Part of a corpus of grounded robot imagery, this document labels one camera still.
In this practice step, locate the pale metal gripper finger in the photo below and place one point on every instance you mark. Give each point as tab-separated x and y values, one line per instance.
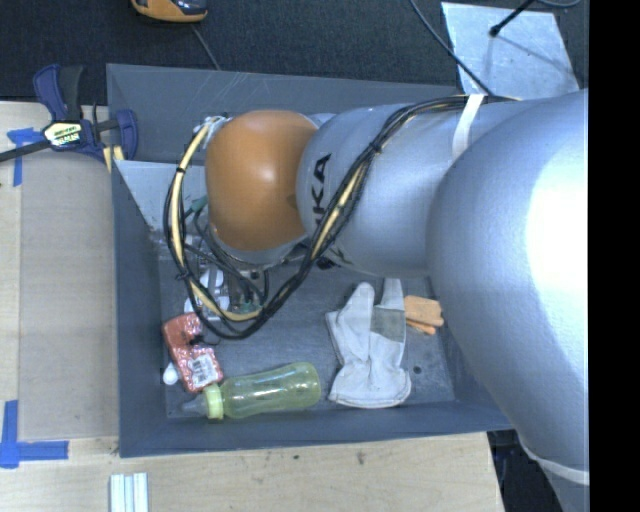
212	281
200	305

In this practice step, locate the red-orange foil packet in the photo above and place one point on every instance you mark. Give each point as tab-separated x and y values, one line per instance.
187	350

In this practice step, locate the small white rounded thing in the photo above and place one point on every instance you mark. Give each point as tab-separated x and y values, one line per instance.
170	375

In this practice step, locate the grey metal bin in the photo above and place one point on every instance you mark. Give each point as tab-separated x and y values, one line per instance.
295	345

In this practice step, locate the yellow-green baby bottle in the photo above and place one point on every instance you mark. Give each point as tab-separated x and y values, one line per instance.
270	391

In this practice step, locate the pale wood flat board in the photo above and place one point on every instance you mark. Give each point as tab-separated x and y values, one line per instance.
65	300

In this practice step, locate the white work glove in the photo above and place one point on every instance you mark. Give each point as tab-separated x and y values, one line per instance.
367	360

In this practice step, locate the orange flat piece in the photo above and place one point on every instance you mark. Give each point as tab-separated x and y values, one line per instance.
424	312

